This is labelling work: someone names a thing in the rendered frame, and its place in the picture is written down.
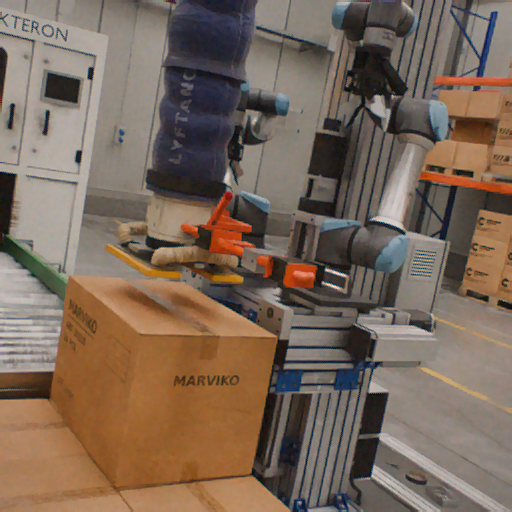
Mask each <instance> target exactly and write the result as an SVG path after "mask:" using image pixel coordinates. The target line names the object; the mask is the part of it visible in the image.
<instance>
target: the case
mask: <svg viewBox="0 0 512 512"><path fill-rule="evenodd" d="M276 341H277V336H275V335H273V334H271V333H270V332H268V331H266V330H264V329H263V327H260V326H258V325H257V324H255V323H253V322H251V321H250V320H248V319H246V318H243V317H242V316H240V315H238V314H237V313H235V311H233V310H231V309H230V308H228V307H225V306H224V305H222V304H220V303H218V302H217V301H215V300H213V299H211V298H209V297H207V296H205V294H204V293H202V292H200V291H198V290H197V289H195V288H192V287H191V286H189V285H187V284H185V283H181V282H165V281H150V280H135V279H119V278H104V276H89V275H73V274H70V275H69V280H67V287H66V295H65V301H64V309H63V316H62V322H61V330H60V336H59V344H58V351H57V357H56V358H55V365H54V373H53V379H52V387H51V393H50V397H51V399H52V401H53V402H54V404H55V405H56V406H57V408H58V409H59V411H61V412H62V413H63V416H64V417H65V419H66V420H67V422H68V423H69V424H70V426H71V427H72V430H73V431H74V432H75V434H77V435H78V437H79V438H80V439H81V441H82V442H83V445H84V446H85V448H86V449H87V450H88V452H89V453H90V455H91V456H93V457H94V460H95V461H96V463H97V464H98V465H99V467H100V468H101V470H102V471H103V474H104V475H105V476H106V478H107V479H108V481H110V482H111V483H112V485H113V487H114V488H115V489H119V488H131V486H143V485H154V484H165V483H177V482H188V481H200V480H211V479H222V477H234V476H246V475H251V473H252V468H253V462H254V457H255V452H256V446H257V441H258V434H259V429H261V424H262V418H263V413H264V408H265V402H266V397H267V390H268V385H269V380H270V374H271V369H272V364H273V358H274V353H275V347H276Z"/></svg>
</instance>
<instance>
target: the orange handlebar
mask: <svg viewBox="0 0 512 512"><path fill-rule="evenodd" d="M216 225H217V227H225V228H229V229H228V231H229V230H232V231H236V232H245V233H250V232H251V231H252V225H249V224H247V223H243V222H240V221H237V220H235V219H232V218H229V217H226V216H223V215H221V217H220V218H219V220H218V222H217V223H216ZM181 229H182V230H183V231H185V232H187V233H189V234H191V235H194V236H197V237H198V233H197V231H198V228H195V227H192V225H190V224H187V223H183V224H181ZM216 246H218V247H220V248H222V249H224V250H223V252H225V253H228V254H230V255H233V256H239V257H242V252H243V248H245V247H246V248H253V247H254V248H255V247H256V246H254V245H251V244H249V242H247V241H239V240H235V239H233V240H228V239H222V238H218V239H217V240H216ZM267 259H268V258H267V257H265V256H259V257H258V258H257V264H258V265H259V266H262V267H265V268H266V265H267ZM314 279H315V275H314V273H313V272H302V271H294V272H293V273H292V280H293V281H297V282H302V283H309V282H313V281H314Z"/></svg>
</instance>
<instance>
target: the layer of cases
mask: <svg viewBox="0 0 512 512"><path fill-rule="evenodd" d="M0 512H292V511H291V510H289V509H288V508H287V507H286V506H285V505H283V503H282V502H281V501H280V500H279V499H278V498H277V497H276V496H273V495H272V494H271V493H270V492H269V490H268V489H267V488H266V487H265V486H263V485H262V484H261V483H259V482H258V481H257V480H256V479H255V477H254V476H251V475H246V476H234V477H222V479H211V480H200V481H188V482H177V483H165V484H154V485H143V486H131V488H119V489H115V488H114V487H113V485H112V483H111V482H110V481H108V479H107V478H106V476H105V475H104V474H103V471H102V470H101V468H100V467H99V465H98V464H97V463H96V461H95V460H94V457H93V456H91V455H90V453H89V452H88V450H87V449H86V448H85V446H84V445H83V442H82V441H81V439H80V438H79V437H78V435H77V434H75V432H74V431H73V430H72V427H71V426H70V424H69V423H68V422H67V420H66V419H65V417H64V416H63V413H62V412H61V411H59V409H58V408H57V406H56V405H55V404H54V402H53V401H52V399H49V400H48V399H27V400H0Z"/></svg>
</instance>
